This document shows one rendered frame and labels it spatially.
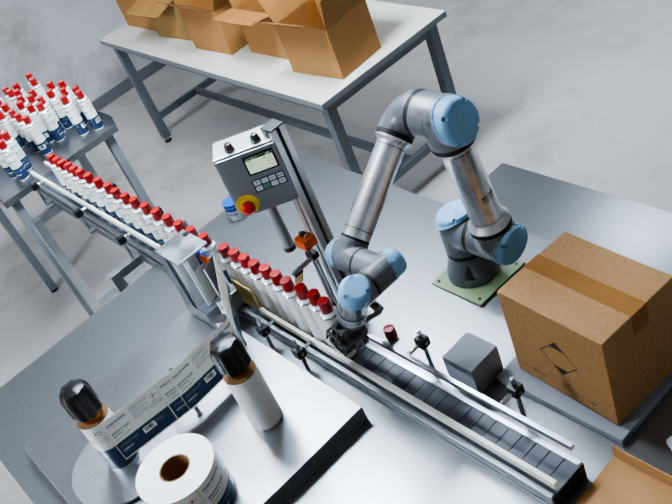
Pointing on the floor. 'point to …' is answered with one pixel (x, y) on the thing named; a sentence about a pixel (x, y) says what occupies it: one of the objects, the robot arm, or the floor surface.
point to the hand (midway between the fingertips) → (353, 343)
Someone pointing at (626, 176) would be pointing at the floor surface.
